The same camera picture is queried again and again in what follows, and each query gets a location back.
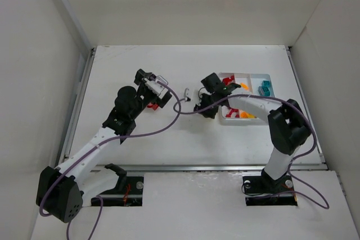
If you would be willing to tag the white sorting tray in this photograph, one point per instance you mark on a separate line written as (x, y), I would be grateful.
(260, 106)

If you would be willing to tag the teal 2x4 lego brick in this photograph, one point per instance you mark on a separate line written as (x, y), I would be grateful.
(266, 83)

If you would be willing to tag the orange D-shaped lego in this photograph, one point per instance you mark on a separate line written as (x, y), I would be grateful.
(245, 86)

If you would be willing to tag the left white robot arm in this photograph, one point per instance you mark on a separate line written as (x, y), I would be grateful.
(66, 188)

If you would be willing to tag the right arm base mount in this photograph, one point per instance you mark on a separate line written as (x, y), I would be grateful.
(258, 193)

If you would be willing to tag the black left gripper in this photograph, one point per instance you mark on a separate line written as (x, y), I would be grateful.
(143, 89)

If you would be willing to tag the yellow rounded lego piece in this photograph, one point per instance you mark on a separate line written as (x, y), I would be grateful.
(246, 115)

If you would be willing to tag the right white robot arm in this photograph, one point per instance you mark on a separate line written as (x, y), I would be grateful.
(288, 127)

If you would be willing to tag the red arched studded lego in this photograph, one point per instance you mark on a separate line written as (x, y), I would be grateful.
(232, 114)

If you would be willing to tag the teal rounded printed lego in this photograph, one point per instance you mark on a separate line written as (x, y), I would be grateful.
(264, 91)

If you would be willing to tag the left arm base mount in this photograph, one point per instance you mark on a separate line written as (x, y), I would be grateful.
(125, 189)

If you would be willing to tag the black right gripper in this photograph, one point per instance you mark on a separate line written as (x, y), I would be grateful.
(207, 105)

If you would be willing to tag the red legos in tray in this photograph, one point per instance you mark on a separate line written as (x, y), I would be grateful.
(228, 80)

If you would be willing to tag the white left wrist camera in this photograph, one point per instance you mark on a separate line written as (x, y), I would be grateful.
(156, 85)

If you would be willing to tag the red rounded lego assembly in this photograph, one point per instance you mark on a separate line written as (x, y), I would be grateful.
(153, 106)

